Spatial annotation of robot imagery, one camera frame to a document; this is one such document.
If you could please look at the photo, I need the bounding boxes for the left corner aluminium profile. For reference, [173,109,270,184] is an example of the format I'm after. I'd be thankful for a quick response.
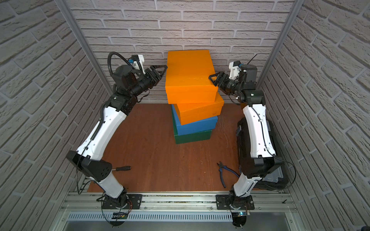
[55,0,113,95]

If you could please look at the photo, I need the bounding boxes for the orange shoebox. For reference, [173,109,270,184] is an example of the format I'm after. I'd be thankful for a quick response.
[173,93,225,125]
[165,50,217,104]

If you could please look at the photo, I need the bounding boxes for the black grey toolbox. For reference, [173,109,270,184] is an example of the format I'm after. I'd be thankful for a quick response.
[236,118,289,191]

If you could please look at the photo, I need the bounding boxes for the blue shoebox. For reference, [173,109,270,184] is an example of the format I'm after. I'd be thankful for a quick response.
[171,105,218,135]

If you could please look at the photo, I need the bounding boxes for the corner aluminium profile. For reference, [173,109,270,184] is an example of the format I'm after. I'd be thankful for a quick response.
[55,0,113,95]
[256,0,304,89]

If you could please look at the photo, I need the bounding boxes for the aluminium front rail frame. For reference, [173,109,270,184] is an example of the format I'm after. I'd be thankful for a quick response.
[51,191,304,231]

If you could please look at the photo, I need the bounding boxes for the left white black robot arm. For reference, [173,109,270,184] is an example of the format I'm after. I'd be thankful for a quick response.
[66,65,167,208]

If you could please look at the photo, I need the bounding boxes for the wrist white camera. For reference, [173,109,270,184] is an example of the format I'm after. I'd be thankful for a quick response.
[229,61,241,80]
[128,54,145,70]

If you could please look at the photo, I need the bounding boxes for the blue handled pliers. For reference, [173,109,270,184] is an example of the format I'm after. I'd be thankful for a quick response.
[216,161,241,189]

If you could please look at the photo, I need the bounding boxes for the green shoebox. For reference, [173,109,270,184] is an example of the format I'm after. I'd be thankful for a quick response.
[172,115,212,144]

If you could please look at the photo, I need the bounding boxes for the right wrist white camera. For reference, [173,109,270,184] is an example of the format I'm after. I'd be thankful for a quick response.
[229,61,241,80]

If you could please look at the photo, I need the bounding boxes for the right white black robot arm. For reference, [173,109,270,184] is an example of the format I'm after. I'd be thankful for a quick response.
[209,61,282,198]

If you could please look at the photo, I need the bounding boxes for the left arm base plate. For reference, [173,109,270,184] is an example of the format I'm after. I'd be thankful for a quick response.
[102,193,143,209]

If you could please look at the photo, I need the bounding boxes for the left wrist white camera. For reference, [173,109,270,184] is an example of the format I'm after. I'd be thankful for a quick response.
[128,54,145,70]

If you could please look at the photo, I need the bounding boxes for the right corner aluminium profile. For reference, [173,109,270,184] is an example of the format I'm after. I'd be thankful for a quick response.
[256,0,304,89]

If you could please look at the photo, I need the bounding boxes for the black handled screwdriver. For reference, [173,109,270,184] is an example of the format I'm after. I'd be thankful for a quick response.
[111,166,131,171]

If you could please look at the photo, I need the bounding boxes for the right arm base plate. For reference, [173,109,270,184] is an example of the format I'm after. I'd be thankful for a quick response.
[215,194,255,210]

